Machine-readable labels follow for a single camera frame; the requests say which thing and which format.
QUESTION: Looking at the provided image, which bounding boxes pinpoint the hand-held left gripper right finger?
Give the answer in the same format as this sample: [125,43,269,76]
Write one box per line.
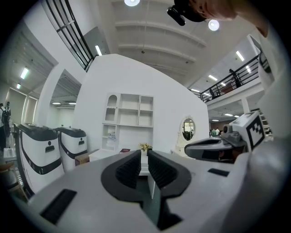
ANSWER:
[147,150,191,230]

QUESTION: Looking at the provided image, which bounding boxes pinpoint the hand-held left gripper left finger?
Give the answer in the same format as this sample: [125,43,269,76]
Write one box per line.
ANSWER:
[101,149,144,203]

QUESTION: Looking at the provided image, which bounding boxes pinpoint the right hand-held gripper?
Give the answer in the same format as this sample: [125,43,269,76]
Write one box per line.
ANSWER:
[184,111,266,163]

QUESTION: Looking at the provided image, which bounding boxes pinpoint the white vanity with oval mirror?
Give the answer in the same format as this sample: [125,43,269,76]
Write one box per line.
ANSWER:
[174,115,196,158]

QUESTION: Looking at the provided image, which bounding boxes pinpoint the white desk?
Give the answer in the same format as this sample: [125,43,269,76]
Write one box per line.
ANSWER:
[88,147,182,198]

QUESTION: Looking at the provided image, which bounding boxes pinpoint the yellow flowers in black pot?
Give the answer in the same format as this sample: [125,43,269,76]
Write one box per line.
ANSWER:
[139,142,153,153]

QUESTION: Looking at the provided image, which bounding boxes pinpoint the brown cardboard box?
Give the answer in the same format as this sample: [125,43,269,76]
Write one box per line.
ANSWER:
[75,149,100,166]

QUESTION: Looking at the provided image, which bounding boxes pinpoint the white shelf cabinet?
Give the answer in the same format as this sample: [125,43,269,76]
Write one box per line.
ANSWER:
[101,92,155,151]

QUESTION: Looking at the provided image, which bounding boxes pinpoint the black balcony railing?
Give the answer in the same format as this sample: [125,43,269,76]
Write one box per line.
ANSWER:
[199,53,261,103]
[45,0,95,72]

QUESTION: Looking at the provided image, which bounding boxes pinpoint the white and black mobile robot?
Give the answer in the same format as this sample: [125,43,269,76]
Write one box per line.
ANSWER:
[14,123,65,197]
[53,127,88,172]

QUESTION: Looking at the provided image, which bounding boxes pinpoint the person's white shirt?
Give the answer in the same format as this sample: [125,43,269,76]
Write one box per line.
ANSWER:
[247,27,291,140]

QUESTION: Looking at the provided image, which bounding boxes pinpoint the wooden chair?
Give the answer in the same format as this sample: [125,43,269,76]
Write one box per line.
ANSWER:
[0,162,29,202]

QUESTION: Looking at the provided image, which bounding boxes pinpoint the person's head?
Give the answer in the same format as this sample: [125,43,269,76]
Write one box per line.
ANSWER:
[188,0,269,38]

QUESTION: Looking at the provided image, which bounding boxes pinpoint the black and white shoulder strap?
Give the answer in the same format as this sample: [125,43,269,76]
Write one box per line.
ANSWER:
[258,51,272,74]

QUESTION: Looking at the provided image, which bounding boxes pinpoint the black head camera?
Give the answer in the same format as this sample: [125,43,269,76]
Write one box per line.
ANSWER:
[166,0,209,26]

